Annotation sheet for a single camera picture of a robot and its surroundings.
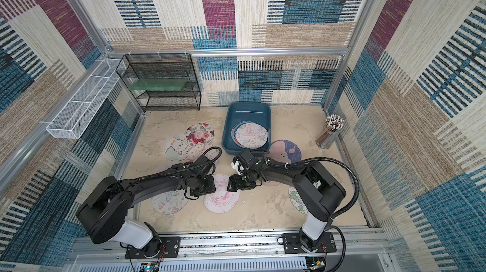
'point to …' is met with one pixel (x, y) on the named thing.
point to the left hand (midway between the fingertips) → (214, 193)
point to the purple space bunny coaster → (283, 151)
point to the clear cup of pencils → (332, 126)
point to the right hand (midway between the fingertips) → (238, 191)
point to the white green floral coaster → (297, 200)
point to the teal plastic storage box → (239, 112)
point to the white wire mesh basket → (69, 122)
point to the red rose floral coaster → (199, 133)
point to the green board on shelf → (158, 84)
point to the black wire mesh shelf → (164, 66)
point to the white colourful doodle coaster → (198, 150)
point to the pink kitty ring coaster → (221, 200)
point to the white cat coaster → (175, 148)
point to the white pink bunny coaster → (252, 135)
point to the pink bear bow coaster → (273, 183)
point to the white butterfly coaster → (170, 202)
